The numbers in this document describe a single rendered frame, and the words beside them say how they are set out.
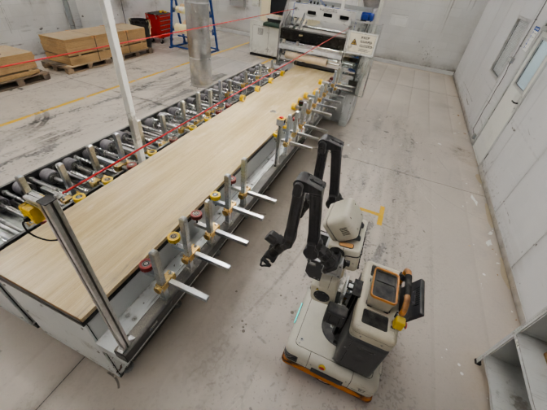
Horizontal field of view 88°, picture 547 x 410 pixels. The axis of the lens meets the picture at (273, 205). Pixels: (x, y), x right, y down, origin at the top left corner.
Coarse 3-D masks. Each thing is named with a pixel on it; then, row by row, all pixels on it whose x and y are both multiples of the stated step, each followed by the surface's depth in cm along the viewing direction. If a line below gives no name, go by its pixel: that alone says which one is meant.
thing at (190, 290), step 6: (150, 276) 171; (168, 282) 166; (174, 282) 166; (180, 282) 166; (180, 288) 164; (186, 288) 164; (192, 288) 164; (192, 294) 163; (198, 294) 161; (204, 294) 162; (204, 300) 161
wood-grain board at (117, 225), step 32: (256, 96) 392; (288, 96) 404; (224, 128) 310; (256, 128) 318; (160, 160) 251; (192, 160) 256; (224, 160) 260; (96, 192) 211; (128, 192) 215; (160, 192) 218; (192, 192) 222; (96, 224) 187; (128, 224) 190; (160, 224) 193; (0, 256) 162; (32, 256) 164; (64, 256) 166; (96, 256) 168; (128, 256) 170; (32, 288) 149; (64, 288) 151
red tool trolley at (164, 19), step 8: (152, 16) 877; (160, 16) 882; (168, 16) 918; (152, 24) 892; (160, 24) 890; (168, 24) 927; (152, 32) 906; (160, 32) 900; (168, 32) 937; (152, 40) 927; (160, 40) 919
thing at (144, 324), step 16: (272, 176) 287; (256, 192) 262; (224, 224) 227; (224, 240) 222; (192, 272) 190; (176, 288) 179; (160, 304) 170; (144, 320) 162; (160, 320) 169; (144, 336) 158; (128, 352) 149
